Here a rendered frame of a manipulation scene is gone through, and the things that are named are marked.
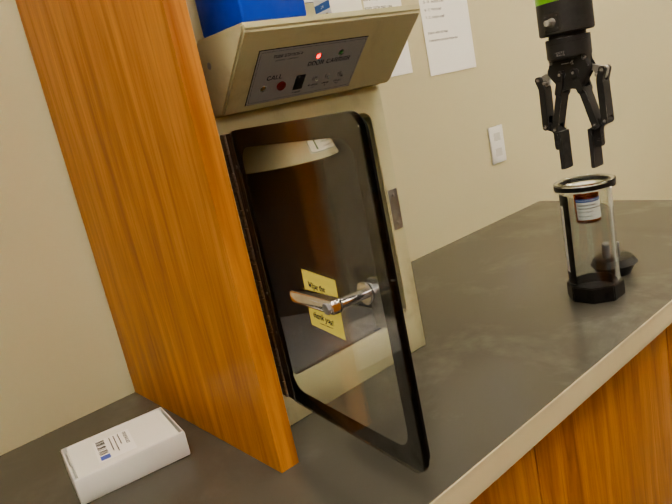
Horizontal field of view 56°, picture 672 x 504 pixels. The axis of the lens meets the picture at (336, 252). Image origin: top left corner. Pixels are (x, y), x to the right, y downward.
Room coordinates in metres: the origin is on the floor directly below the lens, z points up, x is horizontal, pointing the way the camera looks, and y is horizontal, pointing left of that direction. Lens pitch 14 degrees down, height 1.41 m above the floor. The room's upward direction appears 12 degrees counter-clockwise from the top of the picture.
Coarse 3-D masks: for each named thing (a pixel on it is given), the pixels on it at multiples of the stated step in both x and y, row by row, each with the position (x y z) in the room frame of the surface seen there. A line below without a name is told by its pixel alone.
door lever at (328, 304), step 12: (300, 288) 0.68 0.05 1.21; (360, 288) 0.64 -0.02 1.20; (300, 300) 0.66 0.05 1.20; (312, 300) 0.64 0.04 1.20; (324, 300) 0.62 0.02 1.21; (336, 300) 0.62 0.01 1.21; (348, 300) 0.62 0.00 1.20; (360, 300) 0.63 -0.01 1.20; (372, 300) 0.63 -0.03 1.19; (324, 312) 0.62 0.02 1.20; (336, 312) 0.61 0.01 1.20
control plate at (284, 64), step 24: (288, 48) 0.85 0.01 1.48; (312, 48) 0.88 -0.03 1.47; (336, 48) 0.91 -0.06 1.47; (360, 48) 0.95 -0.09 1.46; (264, 72) 0.85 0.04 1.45; (288, 72) 0.88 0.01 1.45; (312, 72) 0.91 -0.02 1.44; (336, 72) 0.95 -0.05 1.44; (264, 96) 0.88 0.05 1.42; (288, 96) 0.91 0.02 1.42
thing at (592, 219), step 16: (576, 176) 1.19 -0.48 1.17; (592, 176) 1.17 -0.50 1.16; (608, 176) 1.13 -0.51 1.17; (592, 192) 1.09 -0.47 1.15; (608, 192) 1.10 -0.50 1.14; (576, 208) 1.11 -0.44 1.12; (592, 208) 1.09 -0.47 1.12; (608, 208) 1.10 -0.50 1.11; (576, 224) 1.11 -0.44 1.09; (592, 224) 1.10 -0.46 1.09; (608, 224) 1.10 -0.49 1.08; (576, 240) 1.11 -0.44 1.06; (592, 240) 1.10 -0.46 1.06; (608, 240) 1.10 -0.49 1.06; (576, 256) 1.12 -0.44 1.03; (592, 256) 1.10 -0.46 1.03; (608, 256) 1.10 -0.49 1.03; (576, 272) 1.12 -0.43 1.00; (592, 272) 1.10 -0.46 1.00; (608, 272) 1.09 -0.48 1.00
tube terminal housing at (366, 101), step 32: (192, 0) 0.88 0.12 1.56; (320, 96) 0.99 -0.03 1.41; (352, 96) 1.03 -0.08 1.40; (224, 128) 0.88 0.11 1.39; (384, 128) 1.07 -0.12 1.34; (384, 160) 1.06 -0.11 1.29; (384, 192) 1.09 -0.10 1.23; (256, 288) 0.88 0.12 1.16; (416, 320) 1.07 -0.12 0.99; (288, 416) 0.88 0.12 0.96
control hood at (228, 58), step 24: (240, 24) 0.79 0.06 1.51; (264, 24) 0.81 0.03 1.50; (288, 24) 0.83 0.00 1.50; (312, 24) 0.85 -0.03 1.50; (336, 24) 0.88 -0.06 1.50; (360, 24) 0.91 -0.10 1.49; (384, 24) 0.95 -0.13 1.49; (408, 24) 0.98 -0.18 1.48; (216, 48) 0.84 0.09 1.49; (240, 48) 0.80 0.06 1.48; (264, 48) 0.83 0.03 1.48; (384, 48) 0.99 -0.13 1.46; (216, 72) 0.85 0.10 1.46; (240, 72) 0.83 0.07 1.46; (360, 72) 0.99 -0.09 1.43; (384, 72) 1.03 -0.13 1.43; (216, 96) 0.86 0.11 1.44; (240, 96) 0.85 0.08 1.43; (312, 96) 0.95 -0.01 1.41
